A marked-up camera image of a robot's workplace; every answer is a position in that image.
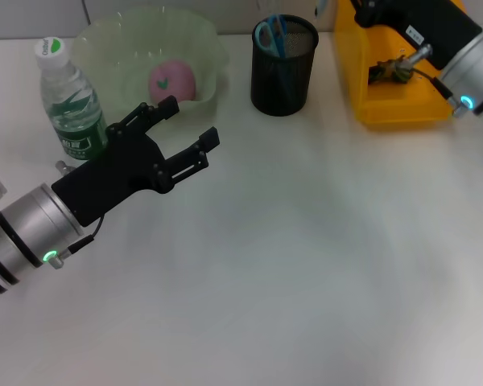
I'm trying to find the green plastic wrapper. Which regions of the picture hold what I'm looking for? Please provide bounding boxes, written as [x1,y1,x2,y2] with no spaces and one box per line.
[368,58,414,85]

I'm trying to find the pink toy peach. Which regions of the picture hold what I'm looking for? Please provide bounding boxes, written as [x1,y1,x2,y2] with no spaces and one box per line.
[147,58,197,106]

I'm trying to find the translucent green fruit plate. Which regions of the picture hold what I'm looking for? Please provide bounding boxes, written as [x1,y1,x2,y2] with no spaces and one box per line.
[70,6,231,133]

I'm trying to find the black mesh pen cup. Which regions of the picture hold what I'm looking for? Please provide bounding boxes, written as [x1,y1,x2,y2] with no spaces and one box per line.
[251,14,320,117]

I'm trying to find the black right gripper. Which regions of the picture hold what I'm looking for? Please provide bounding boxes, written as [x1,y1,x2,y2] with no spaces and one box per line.
[349,0,483,72]

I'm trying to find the left gripper cable with connector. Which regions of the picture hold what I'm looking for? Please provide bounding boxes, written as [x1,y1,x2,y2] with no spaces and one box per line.
[43,160,105,269]

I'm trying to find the yellow plastic bin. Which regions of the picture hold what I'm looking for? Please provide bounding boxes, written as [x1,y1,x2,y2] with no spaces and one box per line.
[332,0,468,128]

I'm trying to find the gripper cable with connector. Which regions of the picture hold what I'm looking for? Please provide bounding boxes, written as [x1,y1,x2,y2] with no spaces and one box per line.
[43,160,105,269]
[402,43,468,118]

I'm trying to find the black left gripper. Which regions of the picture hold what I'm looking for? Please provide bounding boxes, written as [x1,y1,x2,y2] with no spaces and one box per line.
[51,95,221,227]

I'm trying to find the right gripper cable with connector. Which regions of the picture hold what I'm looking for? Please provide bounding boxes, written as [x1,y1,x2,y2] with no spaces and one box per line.
[402,43,468,118]

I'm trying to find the blue scissors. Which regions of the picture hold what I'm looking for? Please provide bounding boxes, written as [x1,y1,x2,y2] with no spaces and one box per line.
[256,14,298,104]

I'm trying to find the clear green-label water bottle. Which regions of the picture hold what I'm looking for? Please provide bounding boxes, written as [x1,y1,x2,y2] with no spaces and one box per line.
[34,36,109,162]

